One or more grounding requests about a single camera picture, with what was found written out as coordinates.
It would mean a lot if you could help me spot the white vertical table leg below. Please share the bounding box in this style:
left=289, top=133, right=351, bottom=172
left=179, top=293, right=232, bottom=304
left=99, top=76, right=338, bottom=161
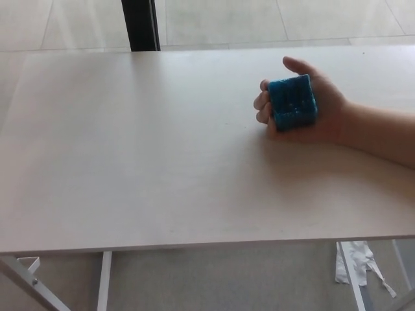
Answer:
left=336, top=240, right=370, bottom=311
left=97, top=250, right=113, bottom=311

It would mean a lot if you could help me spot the white crumpled cloth on floor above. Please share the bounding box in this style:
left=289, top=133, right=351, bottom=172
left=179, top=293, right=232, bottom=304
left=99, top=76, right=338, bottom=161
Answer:
left=334, top=240, right=397, bottom=299

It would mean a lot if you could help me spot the white metal table bracket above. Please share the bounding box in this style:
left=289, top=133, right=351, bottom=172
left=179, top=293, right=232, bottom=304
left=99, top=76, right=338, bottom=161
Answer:
left=16, top=256, right=41, bottom=277

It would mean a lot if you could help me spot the person's bare right hand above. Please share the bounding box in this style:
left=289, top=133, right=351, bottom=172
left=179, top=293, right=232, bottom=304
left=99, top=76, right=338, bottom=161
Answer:
left=253, top=56, right=350, bottom=145

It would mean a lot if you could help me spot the person's bare right forearm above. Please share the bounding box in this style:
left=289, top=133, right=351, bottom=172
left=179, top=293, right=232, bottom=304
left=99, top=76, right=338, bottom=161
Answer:
left=340, top=101, right=415, bottom=170

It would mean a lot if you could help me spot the black vertical pillar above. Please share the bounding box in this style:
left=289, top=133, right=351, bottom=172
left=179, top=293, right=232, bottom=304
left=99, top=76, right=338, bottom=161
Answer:
left=121, top=0, right=162, bottom=52

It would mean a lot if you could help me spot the white diagonal table brace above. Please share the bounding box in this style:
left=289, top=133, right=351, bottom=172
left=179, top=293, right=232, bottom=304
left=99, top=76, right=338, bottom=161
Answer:
left=0, top=257, right=71, bottom=311

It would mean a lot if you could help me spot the blue textured cube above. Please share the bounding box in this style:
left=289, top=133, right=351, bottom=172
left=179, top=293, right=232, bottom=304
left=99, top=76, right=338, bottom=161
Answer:
left=267, top=74, right=319, bottom=133

